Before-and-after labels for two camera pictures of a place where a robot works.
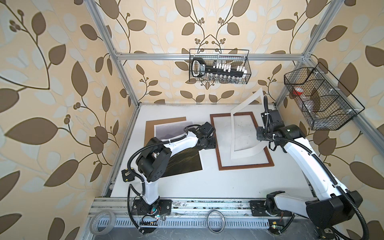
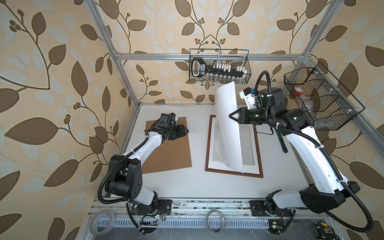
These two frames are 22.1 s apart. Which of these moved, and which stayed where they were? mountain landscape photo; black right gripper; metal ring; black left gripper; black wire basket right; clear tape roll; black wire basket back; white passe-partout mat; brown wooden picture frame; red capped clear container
Moved: black right gripper; white passe-partout mat; mountain landscape photo; black left gripper; brown wooden picture frame
Stayed: clear tape roll; black wire basket right; metal ring; red capped clear container; black wire basket back
